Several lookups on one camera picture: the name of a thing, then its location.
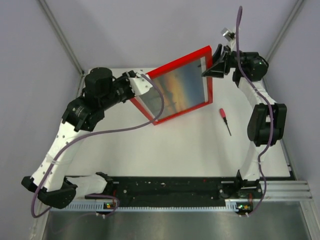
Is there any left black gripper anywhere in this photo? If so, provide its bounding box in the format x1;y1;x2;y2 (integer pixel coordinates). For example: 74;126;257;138
101;71;139;111

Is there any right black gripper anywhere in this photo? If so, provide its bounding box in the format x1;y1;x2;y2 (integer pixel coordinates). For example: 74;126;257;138
198;46;258;80

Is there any sunset photo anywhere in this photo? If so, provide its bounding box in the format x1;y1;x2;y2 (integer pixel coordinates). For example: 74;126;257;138
137;55;210;122

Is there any red picture frame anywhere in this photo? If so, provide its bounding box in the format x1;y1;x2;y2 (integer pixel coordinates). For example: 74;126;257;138
128;44;214;127

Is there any red handled screwdriver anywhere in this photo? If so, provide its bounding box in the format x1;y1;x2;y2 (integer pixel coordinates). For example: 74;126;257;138
219;108;232;136

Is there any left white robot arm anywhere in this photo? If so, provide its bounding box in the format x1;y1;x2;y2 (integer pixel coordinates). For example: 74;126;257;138
21;67;137;209

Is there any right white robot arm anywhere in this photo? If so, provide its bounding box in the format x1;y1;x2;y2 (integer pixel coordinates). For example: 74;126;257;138
202;44;287;198

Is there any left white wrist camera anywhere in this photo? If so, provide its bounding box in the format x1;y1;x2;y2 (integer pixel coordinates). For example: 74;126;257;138
128;69;153;96

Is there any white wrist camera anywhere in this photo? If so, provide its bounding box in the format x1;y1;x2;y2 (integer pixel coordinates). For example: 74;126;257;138
128;69;153;96
220;27;236;50

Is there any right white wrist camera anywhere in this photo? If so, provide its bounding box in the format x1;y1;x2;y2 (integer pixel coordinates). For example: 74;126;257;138
220;27;236;50

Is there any right aluminium corner post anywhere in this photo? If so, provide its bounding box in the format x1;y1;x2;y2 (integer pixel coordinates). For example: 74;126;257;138
264;0;307;63

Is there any aluminium corner post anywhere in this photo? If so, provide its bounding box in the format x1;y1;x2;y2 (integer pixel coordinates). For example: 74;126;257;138
36;0;84;76
264;0;307;63

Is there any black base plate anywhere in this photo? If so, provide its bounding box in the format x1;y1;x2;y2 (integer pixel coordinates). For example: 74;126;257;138
85;172;263;203

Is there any left aluminium corner post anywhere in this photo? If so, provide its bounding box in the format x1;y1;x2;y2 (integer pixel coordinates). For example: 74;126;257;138
36;0;84;76

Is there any white slotted cable duct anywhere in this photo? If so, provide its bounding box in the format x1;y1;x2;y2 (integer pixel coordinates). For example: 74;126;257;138
61;199;250;213

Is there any aluminium front rail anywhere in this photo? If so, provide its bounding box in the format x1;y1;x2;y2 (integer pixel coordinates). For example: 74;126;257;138
264;180;313;202

